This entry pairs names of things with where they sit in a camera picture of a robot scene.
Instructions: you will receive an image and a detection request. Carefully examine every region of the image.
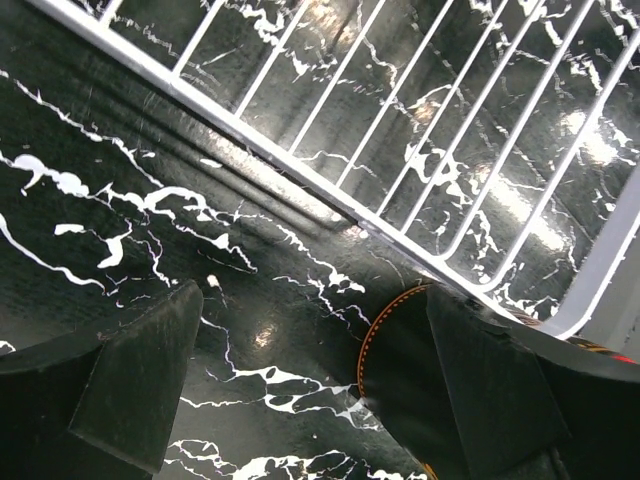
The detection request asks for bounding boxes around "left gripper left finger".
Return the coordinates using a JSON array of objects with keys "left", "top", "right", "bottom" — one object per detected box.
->
[{"left": 1, "top": 280, "right": 203, "bottom": 479}]

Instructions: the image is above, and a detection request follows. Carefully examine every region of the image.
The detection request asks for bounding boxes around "red black mug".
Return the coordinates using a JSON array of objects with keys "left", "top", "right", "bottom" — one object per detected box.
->
[{"left": 357, "top": 282, "right": 640, "bottom": 480}]

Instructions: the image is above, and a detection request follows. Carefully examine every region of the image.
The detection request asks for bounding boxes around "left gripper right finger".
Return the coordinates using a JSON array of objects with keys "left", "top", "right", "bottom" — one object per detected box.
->
[{"left": 427, "top": 287, "right": 639, "bottom": 479}]

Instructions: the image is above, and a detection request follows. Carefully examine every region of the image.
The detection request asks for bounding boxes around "white wire dish rack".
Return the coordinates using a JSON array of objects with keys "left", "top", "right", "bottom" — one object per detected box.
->
[{"left": 37, "top": 1, "right": 639, "bottom": 338}]

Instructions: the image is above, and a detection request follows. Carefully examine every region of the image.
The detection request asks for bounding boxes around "black marble mat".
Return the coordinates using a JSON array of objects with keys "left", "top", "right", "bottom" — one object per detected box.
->
[{"left": 0, "top": 0, "right": 640, "bottom": 480}]

